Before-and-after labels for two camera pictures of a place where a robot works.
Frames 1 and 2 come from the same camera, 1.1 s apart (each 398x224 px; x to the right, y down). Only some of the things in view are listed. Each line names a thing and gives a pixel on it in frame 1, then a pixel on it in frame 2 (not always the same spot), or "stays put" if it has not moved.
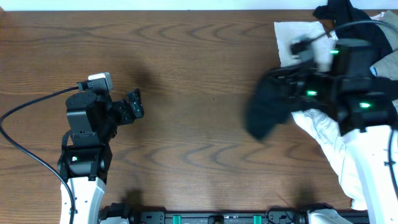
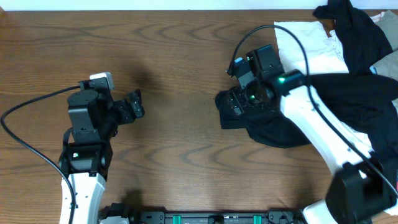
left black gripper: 125,116 stays put
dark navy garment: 342,12 stays put
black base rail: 282,214 stays put
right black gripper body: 309,86 → 246,99
